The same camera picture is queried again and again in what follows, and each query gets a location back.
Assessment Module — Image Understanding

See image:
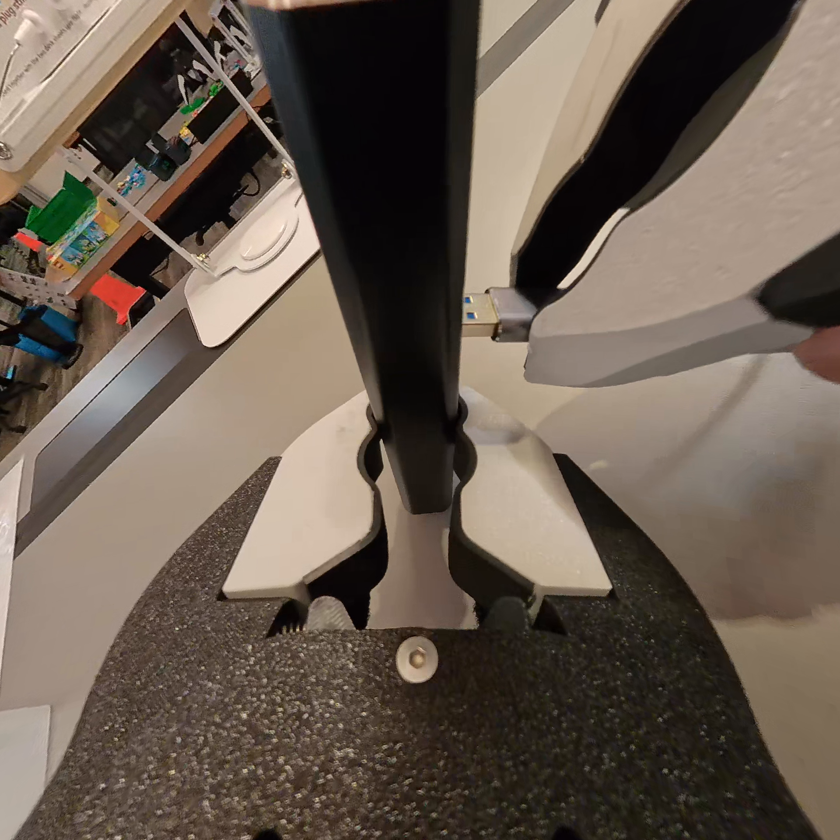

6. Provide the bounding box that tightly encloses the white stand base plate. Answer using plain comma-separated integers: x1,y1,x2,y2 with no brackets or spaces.
56,0,324,350

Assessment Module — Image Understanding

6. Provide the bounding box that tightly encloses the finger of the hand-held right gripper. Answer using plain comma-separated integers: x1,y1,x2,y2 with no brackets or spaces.
524,0,840,389
511,0,742,293

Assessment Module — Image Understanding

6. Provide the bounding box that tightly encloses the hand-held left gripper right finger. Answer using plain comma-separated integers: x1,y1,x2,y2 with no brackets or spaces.
448,387,614,618

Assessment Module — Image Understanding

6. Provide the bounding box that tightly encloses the white instruction sheet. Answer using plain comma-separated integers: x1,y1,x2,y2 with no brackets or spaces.
0,0,181,175

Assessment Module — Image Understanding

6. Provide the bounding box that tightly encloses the person's right hand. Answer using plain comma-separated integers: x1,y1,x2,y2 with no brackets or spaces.
793,326,840,383

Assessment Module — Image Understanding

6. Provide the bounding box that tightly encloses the white paper sheet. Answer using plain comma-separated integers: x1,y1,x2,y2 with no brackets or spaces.
0,704,53,840

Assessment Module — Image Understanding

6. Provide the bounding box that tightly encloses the braided cable with silver plug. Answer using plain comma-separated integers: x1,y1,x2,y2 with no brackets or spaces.
461,287,538,344

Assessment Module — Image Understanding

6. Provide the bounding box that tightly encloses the red stool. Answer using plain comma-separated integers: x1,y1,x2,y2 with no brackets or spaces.
88,273,148,327

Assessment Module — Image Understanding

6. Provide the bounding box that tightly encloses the grey desk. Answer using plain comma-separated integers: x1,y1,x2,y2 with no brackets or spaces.
0,0,840,840

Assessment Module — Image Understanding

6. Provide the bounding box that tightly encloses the green box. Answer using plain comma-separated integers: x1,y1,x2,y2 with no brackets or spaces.
26,172,98,242

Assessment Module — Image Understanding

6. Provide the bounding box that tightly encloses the black USB hub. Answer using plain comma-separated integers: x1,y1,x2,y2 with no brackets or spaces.
246,0,481,516

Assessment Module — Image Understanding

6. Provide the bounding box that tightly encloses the colourful toy box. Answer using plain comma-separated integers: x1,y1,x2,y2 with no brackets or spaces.
46,197,121,269

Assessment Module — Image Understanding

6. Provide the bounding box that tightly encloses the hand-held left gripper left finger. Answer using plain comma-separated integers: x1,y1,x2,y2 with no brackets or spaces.
223,392,389,618

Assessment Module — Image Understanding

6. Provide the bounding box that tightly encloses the blue black object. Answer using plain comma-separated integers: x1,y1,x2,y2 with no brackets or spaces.
0,304,85,370

